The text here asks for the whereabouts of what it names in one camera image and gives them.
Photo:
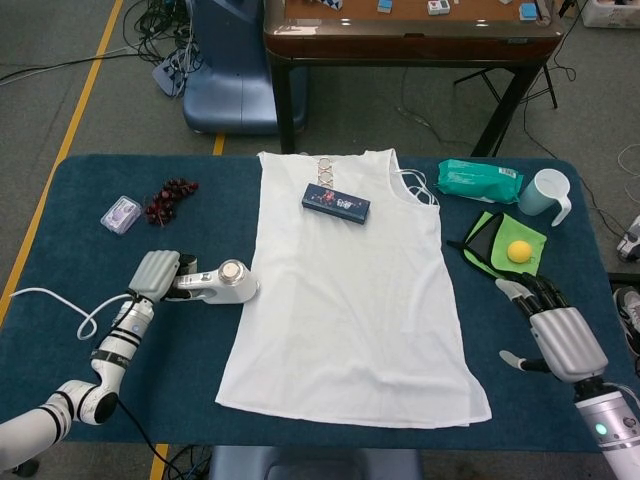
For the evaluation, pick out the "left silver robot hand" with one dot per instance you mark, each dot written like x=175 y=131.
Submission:
x=155 y=275

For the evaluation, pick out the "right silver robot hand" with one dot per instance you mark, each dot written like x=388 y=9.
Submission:
x=570 y=345

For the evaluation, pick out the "white handheld steamer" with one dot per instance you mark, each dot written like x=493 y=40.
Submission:
x=230 y=290

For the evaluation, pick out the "white sleeveless shirt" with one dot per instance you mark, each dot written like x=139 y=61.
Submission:
x=340 y=300

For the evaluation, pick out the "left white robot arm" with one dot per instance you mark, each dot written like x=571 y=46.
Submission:
x=112 y=350

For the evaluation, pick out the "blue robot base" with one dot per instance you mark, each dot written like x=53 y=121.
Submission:
x=230 y=75

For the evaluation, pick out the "clear purple plastic case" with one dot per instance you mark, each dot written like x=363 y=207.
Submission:
x=121 y=215

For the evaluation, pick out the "dark red grape bunch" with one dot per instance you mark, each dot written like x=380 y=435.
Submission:
x=165 y=202

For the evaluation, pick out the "dark blue felt table cover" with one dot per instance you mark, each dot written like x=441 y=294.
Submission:
x=175 y=360

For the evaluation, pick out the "yellow ball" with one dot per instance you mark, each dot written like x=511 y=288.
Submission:
x=518 y=251

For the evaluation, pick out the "light green cloth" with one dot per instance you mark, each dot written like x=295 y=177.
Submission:
x=520 y=230

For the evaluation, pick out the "green black-trimmed mesh pouch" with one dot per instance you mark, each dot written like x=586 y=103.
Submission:
x=482 y=245

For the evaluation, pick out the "green wet wipes pack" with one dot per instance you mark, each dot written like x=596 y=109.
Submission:
x=475 y=181

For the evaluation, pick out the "dark blue patterned box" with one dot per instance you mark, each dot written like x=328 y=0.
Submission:
x=336 y=202

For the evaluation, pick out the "blue power strip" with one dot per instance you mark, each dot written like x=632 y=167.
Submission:
x=167 y=75

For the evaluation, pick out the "black metal stand legs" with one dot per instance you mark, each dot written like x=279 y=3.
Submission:
x=550 y=85

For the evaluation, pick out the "white storage box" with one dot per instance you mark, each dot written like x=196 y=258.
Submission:
x=610 y=12

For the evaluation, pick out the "blue mahjong tile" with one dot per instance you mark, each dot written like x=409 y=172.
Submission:
x=384 y=5
x=527 y=12

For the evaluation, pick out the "brown wooden mahjong table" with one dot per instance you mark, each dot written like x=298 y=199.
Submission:
x=410 y=40

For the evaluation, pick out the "white red mahjong tile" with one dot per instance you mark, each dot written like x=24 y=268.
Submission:
x=439 y=6

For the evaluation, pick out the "dark blue robot pedestal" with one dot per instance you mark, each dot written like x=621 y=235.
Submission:
x=310 y=465

